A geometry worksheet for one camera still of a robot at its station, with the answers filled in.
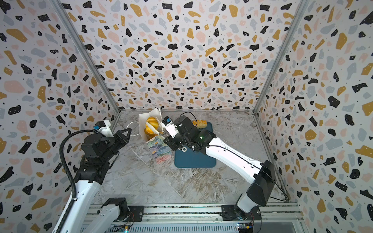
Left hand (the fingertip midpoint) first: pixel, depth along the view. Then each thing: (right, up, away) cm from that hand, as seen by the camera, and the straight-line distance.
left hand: (132, 128), depth 70 cm
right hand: (+16, -5, +2) cm, 17 cm away
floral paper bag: (+10, -15, +16) cm, 24 cm away
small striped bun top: (+9, +4, +5) cm, 11 cm away
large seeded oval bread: (+7, -3, +5) cm, 9 cm away
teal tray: (+28, -20, +23) cm, 41 cm away
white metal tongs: (+11, -1, 0) cm, 11 cm away
